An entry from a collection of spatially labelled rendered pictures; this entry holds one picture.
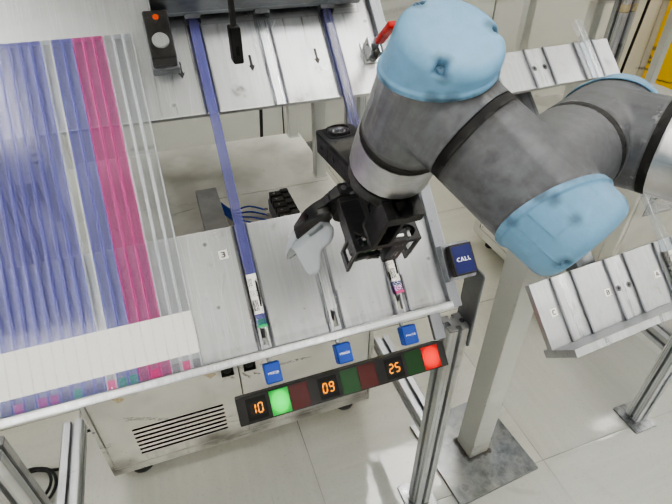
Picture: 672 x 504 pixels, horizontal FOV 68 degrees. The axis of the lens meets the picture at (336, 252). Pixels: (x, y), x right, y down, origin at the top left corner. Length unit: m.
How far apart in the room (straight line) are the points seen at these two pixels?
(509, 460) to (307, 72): 1.14
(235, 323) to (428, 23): 0.53
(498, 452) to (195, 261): 1.06
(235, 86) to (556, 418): 1.29
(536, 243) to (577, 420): 1.38
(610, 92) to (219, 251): 0.54
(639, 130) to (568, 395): 1.37
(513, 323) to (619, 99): 0.73
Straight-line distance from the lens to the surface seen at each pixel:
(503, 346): 1.16
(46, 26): 0.91
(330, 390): 0.78
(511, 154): 0.33
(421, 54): 0.32
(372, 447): 1.49
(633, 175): 0.44
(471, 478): 1.48
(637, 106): 0.44
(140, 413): 1.30
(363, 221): 0.49
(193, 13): 0.88
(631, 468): 1.66
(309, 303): 0.76
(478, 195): 0.34
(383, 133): 0.37
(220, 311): 0.75
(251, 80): 0.85
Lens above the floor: 1.28
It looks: 37 degrees down
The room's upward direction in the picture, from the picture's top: straight up
